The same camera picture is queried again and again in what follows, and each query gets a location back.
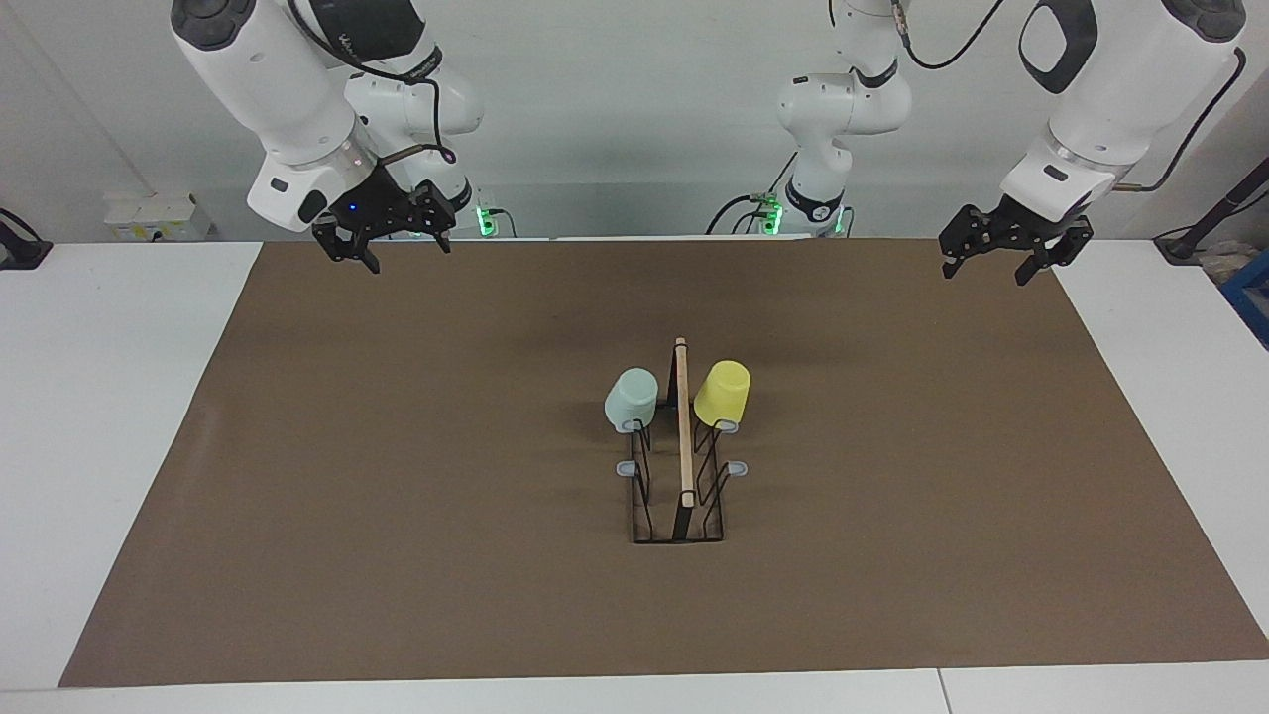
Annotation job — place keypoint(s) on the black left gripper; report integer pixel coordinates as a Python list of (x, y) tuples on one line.
[(1026, 226)]

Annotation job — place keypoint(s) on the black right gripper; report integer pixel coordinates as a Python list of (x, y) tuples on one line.
[(382, 208)]

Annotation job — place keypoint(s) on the pale green plastic cup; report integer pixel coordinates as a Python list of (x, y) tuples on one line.
[(632, 399)]

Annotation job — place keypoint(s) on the yellow plastic cup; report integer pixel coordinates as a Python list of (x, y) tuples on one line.
[(722, 392)]

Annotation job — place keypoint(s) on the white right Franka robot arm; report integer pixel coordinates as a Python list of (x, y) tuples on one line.
[(278, 89)]

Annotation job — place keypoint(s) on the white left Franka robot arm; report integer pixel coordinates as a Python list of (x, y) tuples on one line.
[(1110, 99)]

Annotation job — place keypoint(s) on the black stand pole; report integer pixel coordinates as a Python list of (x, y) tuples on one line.
[(1185, 243)]

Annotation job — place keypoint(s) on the white power socket box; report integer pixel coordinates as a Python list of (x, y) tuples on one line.
[(149, 213)]

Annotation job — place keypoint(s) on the brown table mat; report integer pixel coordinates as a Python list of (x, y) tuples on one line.
[(297, 545)]

